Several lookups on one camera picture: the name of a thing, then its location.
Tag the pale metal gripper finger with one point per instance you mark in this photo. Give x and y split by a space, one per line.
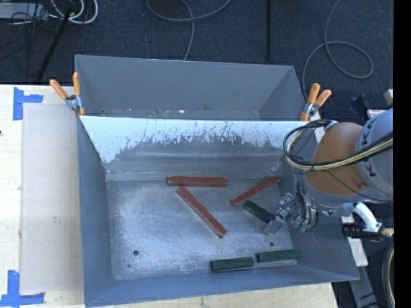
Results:
285 203
273 226

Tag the grey metal bin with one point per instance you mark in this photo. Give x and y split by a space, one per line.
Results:
167 223

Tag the dark green flat block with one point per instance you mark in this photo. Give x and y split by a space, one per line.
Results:
277 255
257 210
232 264

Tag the red-brown flat block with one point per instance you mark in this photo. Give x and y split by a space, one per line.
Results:
196 181
201 211
254 191

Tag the black cylinder on white bracket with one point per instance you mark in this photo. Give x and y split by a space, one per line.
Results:
366 220

